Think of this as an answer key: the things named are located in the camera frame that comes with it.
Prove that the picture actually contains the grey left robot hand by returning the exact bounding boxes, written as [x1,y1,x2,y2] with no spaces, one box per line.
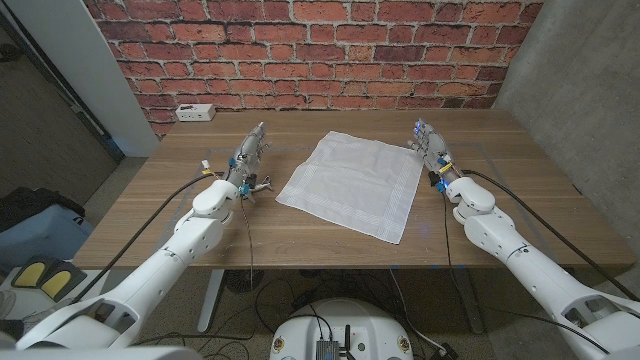
[223,121,269,189]

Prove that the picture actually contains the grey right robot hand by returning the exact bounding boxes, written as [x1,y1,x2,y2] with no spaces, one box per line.
[407,118,464,187]

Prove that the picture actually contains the white handkerchief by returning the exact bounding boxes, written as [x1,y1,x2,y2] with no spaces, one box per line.
[274,130,426,245]

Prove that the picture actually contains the small toy plane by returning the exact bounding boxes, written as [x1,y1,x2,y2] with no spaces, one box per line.
[243,174,274,204]

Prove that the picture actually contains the white power strip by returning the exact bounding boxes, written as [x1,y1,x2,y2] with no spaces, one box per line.
[174,103,217,123]

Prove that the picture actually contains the red brick print backdrop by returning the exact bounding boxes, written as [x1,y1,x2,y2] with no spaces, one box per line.
[82,0,546,139]

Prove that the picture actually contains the black floor fan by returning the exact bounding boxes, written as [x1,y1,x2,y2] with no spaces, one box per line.
[223,269,265,295]

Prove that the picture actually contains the white table leg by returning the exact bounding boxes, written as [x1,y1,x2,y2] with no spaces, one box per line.
[197,269,226,334]

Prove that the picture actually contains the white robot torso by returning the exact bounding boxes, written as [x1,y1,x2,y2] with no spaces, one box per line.
[269,298,415,360]

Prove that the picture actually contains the small grey electronics box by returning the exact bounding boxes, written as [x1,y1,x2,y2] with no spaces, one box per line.
[315,339,340,360]

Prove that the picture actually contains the black bag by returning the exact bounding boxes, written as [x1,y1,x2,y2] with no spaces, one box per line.
[0,187,86,232]

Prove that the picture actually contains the blue storage bin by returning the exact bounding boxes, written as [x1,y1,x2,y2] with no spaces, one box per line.
[0,203,95,274]

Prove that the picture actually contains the yellow black foot pedal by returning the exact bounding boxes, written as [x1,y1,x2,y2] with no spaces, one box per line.
[10,257,51,290]
[38,262,87,303]

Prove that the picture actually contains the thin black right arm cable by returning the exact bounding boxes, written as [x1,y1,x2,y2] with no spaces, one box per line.
[441,189,614,355]

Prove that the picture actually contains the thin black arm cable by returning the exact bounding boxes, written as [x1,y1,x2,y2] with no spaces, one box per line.
[441,189,614,355]
[239,195,256,291]

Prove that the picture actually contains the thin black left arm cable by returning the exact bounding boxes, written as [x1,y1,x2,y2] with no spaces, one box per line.
[239,195,256,291]

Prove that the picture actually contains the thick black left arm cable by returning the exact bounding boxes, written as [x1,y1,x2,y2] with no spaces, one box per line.
[72,171,224,304]

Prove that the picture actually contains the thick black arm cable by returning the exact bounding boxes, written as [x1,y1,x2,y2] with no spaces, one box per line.
[460,169,640,302]
[72,171,224,304]

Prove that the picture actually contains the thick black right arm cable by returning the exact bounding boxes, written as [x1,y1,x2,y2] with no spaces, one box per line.
[460,169,640,302]

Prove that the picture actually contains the white floor cable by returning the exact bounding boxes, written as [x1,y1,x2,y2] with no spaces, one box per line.
[388,269,447,352]

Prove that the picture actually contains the white wall panel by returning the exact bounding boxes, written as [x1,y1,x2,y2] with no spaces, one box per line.
[4,0,160,158]

